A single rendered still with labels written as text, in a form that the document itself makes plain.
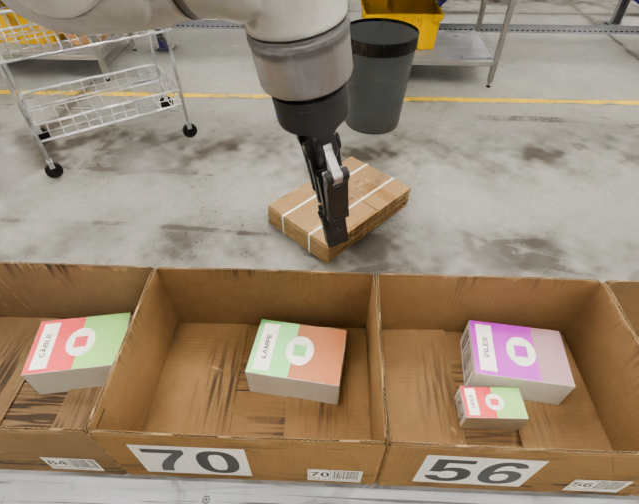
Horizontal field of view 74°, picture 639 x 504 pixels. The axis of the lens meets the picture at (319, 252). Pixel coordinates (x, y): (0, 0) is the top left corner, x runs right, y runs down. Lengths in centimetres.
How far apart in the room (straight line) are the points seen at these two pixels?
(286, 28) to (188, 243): 209
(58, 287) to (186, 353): 27
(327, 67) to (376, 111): 274
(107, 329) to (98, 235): 179
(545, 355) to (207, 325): 63
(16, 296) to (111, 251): 152
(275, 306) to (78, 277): 36
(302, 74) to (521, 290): 59
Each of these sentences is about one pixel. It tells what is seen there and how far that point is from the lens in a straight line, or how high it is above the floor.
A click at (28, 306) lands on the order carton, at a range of 103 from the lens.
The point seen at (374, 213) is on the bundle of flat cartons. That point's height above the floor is 13.
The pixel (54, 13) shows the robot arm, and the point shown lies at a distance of 39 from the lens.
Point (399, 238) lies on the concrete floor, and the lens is 236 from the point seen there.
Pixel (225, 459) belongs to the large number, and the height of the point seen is 98.
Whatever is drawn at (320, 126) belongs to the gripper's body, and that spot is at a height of 140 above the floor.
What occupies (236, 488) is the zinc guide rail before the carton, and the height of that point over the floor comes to 89.
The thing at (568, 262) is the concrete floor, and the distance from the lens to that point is 255.
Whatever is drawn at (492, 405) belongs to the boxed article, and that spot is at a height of 93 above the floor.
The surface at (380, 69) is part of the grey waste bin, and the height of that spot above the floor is 48.
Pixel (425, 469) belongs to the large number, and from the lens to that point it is 68.
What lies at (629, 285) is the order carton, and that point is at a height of 104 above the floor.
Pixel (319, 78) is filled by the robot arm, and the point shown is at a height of 145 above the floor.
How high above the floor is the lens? 161
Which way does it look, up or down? 46 degrees down
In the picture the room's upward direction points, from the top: straight up
